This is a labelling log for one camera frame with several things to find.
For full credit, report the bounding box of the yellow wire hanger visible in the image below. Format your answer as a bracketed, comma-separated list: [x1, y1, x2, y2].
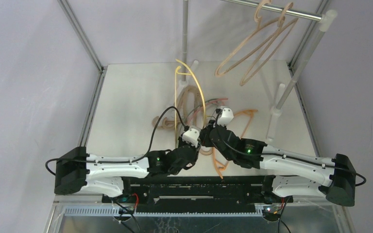
[174, 58, 207, 145]

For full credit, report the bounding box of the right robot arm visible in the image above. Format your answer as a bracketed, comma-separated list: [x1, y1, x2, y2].
[200, 120, 358, 207]

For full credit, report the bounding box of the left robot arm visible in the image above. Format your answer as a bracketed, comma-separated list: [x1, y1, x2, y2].
[54, 136, 201, 202]

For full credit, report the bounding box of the metal clothes rack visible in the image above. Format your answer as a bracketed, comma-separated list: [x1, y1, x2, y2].
[173, 0, 339, 141]

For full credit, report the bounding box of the right black cable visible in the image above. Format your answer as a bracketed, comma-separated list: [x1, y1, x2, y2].
[214, 108, 367, 187]

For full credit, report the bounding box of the black cable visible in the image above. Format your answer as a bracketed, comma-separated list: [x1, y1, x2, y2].
[45, 106, 187, 177]
[214, 108, 367, 187]

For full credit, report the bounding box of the left black cable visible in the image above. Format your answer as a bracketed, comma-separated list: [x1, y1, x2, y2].
[45, 106, 187, 177]

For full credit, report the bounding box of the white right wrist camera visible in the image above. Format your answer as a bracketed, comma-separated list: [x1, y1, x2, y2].
[217, 106, 234, 126]

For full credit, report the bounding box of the green wire hanger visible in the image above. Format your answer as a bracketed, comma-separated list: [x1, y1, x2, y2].
[185, 100, 229, 123]

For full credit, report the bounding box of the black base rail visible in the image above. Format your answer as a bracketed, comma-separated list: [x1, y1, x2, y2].
[115, 176, 293, 215]

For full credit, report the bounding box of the pink wire hanger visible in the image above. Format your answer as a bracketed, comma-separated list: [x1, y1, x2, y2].
[186, 98, 229, 126]

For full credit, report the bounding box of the aluminium frame right post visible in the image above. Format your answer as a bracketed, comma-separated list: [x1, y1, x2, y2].
[288, 0, 332, 70]

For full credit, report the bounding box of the aluminium frame post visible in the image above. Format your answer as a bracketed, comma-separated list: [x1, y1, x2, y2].
[57, 0, 105, 73]
[288, 0, 332, 70]

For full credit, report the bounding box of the aluminium frame left post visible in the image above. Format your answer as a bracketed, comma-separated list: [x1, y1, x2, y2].
[57, 0, 105, 73]

